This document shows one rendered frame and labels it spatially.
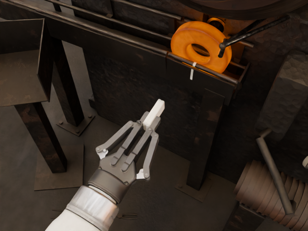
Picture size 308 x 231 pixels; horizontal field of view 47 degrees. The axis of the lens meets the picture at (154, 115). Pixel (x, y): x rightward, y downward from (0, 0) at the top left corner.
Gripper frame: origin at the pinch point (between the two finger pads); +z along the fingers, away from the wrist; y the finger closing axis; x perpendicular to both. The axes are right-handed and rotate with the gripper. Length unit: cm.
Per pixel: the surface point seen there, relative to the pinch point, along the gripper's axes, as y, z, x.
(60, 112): -64, 16, -76
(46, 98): -32.1, -3.4, -12.7
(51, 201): -40, -21, -73
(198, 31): -0.6, 22.4, 4.4
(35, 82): -39.4, -0.2, -14.1
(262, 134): 22.4, 15.4, -15.1
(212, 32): 2.4, 23.8, 4.4
